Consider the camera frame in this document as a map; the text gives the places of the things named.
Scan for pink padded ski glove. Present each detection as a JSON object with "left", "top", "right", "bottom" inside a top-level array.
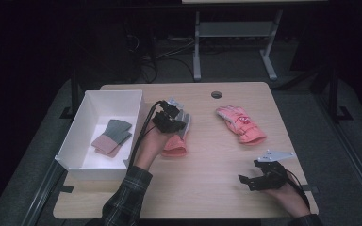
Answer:
[
  {"left": 215, "top": 105, "right": 268, "bottom": 146},
  {"left": 160, "top": 107, "right": 192, "bottom": 158}
]

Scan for white rectangular box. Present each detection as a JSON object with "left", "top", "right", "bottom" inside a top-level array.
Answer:
[{"left": 54, "top": 89, "right": 144, "bottom": 182}]

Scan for green cloth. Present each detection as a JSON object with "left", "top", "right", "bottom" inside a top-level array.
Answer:
[{"left": 90, "top": 119, "right": 133, "bottom": 155}]

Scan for person's left hand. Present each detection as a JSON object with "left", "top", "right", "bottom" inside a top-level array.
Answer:
[{"left": 134, "top": 125, "right": 173, "bottom": 172}]

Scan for pink and grey knit glove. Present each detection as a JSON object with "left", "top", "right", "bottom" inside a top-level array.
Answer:
[{"left": 94, "top": 131, "right": 133, "bottom": 158}]

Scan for hand-held gripper black cable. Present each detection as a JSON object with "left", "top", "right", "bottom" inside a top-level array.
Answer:
[
  {"left": 284, "top": 169, "right": 311, "bottom": 211},
  {"left": 127, "top": 100, "right": 166, "bottom": 169}
]

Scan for bundle of floor cables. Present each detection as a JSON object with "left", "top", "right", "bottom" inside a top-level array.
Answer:
[{"left": 125, "top": 31, "right": 199, "bottom": 84}]

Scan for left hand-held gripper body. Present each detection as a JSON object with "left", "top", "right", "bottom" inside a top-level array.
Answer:
[{"left": 152, "top": 97, "right": 188, "bottom": 134}]

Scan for dark metal stand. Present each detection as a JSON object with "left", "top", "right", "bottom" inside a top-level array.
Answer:
[
  {"left": 59, "top": 70, "right": 83, "bottom": 120},
  {"left": 325, "top": 62, "right": 354, "bottom": 122}
]

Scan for left hand-held gripper black cable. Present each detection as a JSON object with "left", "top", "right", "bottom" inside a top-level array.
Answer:
[{"left": 127, "top": 100, "right": 166, "bottom": 169}]

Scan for white metal table frame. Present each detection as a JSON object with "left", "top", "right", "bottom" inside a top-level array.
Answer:
[{"left": 182, "top": 0, "right": 328, "bottom": 83}]

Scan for metal floor rail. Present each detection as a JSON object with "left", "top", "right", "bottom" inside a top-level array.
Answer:
[
  {"left": 20, "top": 159, "right": 67, "bottom": 226},
  {"left": 314, "top": 93, "right": 362, "bottom": 218}
]

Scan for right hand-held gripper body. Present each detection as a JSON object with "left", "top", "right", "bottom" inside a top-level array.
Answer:
[{"left": 253, "top": 150, "right": 296, "bottom": 191}]

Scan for right hand-held gripper black cable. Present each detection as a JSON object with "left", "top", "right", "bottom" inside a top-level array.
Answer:
[{"left": 284, "top": 169, "right": 311, "bottom": 211}]

